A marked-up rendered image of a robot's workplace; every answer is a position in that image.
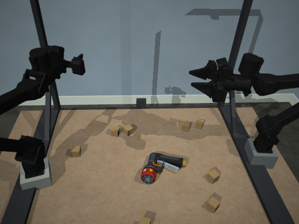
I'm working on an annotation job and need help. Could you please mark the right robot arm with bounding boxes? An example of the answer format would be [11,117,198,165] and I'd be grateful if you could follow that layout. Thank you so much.
[0,45,66,179]

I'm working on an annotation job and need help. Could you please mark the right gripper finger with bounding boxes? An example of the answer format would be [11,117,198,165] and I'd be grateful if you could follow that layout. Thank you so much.
[74,54,83,59]

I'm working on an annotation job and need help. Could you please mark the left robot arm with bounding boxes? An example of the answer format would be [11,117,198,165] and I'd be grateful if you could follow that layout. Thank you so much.
[216,53,299,153]

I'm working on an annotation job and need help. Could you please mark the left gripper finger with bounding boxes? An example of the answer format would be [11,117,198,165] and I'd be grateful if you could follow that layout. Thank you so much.
[189,63,210,80]
[191,80,215,98]

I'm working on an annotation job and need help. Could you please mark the small tan block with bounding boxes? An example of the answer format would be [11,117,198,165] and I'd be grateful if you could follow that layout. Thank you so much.
[123,125,133,136]
[181,121,190,132]
[195,119,204,129]
[139,216,151,224]
[111,126,120,137]
[71,146,81,157]
[207,169,220,184]
[206,196,221,213]

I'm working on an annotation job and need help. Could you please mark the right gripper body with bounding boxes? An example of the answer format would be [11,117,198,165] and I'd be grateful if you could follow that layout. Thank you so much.
[51,58,85,79]

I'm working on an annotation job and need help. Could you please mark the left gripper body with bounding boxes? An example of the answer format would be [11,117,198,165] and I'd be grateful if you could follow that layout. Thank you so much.
[207,60,237,103]

